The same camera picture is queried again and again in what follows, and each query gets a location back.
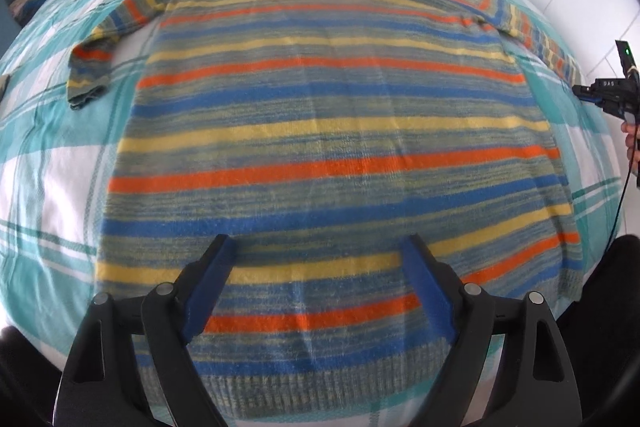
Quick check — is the striped knit sweater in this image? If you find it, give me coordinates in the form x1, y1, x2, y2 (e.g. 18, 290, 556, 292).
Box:
67, 0, 584, 425

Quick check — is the person's right hand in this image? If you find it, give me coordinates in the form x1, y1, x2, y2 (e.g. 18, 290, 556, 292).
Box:
620, 122, 640, 176

